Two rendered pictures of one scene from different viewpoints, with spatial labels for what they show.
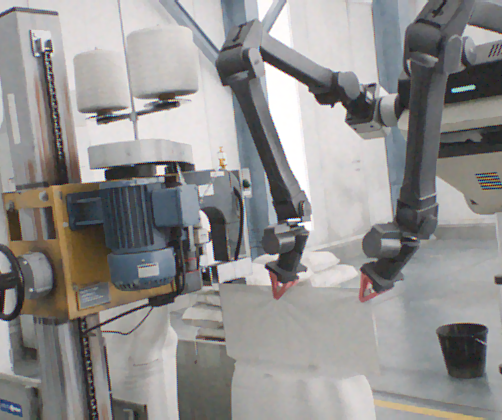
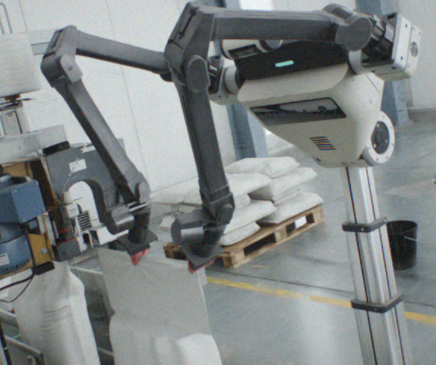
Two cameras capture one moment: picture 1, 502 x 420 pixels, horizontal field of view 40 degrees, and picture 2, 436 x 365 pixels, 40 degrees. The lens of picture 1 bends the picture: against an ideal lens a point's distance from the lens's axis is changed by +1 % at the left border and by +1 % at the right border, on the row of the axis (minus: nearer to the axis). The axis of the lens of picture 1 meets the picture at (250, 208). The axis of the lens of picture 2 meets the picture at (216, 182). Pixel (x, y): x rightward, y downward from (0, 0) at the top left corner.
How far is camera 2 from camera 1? 0.55 m
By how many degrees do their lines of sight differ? 10
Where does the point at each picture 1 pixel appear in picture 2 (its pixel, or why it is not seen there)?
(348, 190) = not seen: hidden behind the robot
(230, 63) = (48, 70)
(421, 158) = (202, 160)
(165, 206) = (4, 206)
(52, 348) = not seen: outside the picture
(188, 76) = (23, 80)
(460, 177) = (299, 140)
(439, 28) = (182, 51)
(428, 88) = (188, 102)
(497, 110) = (310, 86)
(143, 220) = not seen: outside the picture
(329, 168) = not seen: hidden behind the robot
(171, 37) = (1, 47)
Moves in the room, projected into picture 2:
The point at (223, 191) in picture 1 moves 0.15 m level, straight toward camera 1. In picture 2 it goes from (96, 163) to (85, 171)
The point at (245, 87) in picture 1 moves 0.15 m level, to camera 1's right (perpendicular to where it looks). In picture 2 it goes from (65, 90) to (123, 78)
